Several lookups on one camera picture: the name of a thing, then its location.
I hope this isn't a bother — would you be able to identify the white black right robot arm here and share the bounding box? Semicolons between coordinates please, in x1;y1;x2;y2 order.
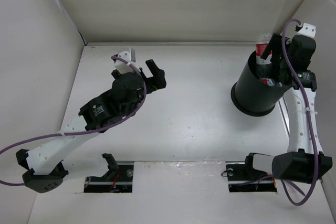
243;28;332;184

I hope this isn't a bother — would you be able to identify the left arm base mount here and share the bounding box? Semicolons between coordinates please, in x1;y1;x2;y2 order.
83;162;134;194

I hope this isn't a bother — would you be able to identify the clear bottle red label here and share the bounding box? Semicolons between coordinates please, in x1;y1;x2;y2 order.
256;34;272;65

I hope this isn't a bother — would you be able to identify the black round bin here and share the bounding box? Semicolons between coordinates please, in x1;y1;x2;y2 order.
230;51;289;117

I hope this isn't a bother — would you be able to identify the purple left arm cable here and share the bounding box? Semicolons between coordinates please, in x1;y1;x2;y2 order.
0;55;148;187

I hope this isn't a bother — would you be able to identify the clear bottle orange blue label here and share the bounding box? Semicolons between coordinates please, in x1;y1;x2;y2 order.
259;78;283;88

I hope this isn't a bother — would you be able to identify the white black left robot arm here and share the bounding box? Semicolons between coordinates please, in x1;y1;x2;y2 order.
16;56;166;193

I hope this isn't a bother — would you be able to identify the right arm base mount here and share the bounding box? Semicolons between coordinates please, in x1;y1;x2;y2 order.
221;162;277;193

